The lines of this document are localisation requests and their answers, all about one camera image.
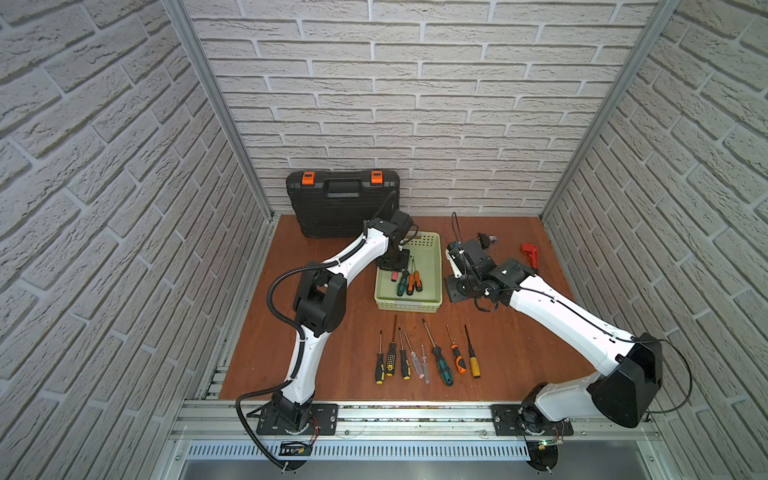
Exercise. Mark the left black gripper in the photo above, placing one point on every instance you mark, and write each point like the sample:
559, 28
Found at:
393, 261

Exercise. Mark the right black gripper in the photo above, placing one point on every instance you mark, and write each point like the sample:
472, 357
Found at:
453, 293

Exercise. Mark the orange black stubby screwdriver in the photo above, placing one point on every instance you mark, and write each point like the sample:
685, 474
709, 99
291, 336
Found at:
414, 284

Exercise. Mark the orange black curved screwdriver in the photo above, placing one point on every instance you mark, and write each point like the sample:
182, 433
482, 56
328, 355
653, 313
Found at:
458, 358

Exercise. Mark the yellow handle screwdriver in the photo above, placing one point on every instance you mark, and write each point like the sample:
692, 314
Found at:
474, 363

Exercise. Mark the orange handle screwdriver slim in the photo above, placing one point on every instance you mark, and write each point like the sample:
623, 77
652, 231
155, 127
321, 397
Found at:
415, 269

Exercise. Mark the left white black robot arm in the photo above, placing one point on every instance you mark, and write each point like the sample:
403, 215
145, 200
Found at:
320, 306

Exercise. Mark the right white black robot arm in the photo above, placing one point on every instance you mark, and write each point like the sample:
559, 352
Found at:
628, 369

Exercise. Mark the light green plastic bin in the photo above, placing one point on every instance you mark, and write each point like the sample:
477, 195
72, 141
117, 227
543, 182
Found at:
427, 253

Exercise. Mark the green black large screwdriver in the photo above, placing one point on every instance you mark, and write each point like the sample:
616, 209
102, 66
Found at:
443, 368

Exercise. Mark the black yellow dotted screwdriver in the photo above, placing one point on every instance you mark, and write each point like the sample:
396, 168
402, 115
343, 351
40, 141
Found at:
390, 361

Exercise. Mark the yellow black short screwdriver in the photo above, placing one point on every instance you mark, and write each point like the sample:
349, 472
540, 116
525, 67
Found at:
405, 365

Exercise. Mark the small black metal clamp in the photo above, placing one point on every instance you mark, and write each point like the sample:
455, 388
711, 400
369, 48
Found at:
486, 240

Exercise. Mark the red pipe wrench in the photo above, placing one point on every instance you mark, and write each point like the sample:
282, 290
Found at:
531, 251

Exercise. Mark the black plastic tool case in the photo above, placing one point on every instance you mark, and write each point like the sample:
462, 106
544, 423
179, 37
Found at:
334, 204

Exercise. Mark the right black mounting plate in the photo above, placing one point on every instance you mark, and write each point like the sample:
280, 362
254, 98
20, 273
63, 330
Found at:
507, 419

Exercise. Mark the black mounting plate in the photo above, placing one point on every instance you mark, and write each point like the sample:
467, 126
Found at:
507, 419
321, 419

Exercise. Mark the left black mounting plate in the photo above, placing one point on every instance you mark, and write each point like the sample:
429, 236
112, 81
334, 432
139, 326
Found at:
321, 419

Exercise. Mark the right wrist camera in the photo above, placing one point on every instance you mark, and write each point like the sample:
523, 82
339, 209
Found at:
457, 272

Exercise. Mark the clear handle screwdriver large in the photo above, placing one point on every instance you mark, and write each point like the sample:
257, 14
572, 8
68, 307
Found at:
414, 359

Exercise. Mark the clear handle screwdriver small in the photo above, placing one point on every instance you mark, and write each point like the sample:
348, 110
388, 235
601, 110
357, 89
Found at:
424, 363

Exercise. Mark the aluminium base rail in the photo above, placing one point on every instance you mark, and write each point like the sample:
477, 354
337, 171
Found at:
217, 420

